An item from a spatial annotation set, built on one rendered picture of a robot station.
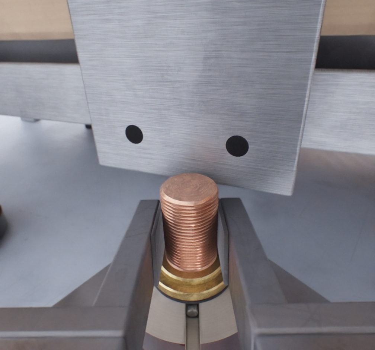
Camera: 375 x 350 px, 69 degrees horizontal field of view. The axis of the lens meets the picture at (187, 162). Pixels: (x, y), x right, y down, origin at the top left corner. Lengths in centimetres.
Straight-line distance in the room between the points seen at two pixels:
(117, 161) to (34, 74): 13
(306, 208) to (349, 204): 5
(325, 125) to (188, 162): 9
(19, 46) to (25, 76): 7
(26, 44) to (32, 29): 2
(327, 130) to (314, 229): 16
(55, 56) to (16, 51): 5
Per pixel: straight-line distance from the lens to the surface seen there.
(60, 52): 32
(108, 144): 18
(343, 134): 19
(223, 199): 15
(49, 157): 52
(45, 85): 27
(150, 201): 15
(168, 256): 16
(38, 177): 46
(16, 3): 34
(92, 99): 17
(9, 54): 37
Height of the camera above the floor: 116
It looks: 27 degrees up
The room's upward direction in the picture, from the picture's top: 178 degrees clockwise
